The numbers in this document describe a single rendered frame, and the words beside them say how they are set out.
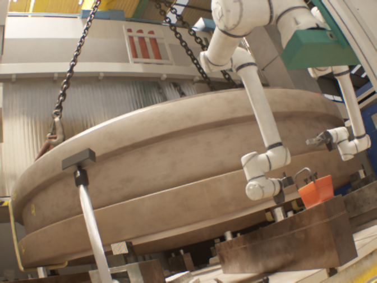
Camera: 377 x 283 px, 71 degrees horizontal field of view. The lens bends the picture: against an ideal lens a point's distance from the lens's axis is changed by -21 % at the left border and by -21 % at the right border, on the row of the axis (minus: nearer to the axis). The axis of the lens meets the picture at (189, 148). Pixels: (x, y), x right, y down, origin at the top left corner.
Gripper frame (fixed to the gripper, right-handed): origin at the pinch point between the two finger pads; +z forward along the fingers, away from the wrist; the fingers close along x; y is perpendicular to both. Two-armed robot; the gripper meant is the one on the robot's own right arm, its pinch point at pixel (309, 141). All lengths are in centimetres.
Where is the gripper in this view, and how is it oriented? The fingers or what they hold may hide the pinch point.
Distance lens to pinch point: 195.5
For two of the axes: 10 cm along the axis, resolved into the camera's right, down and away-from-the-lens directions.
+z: -9.4, 1.9, -2.7
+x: 1.9, -3.7, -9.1
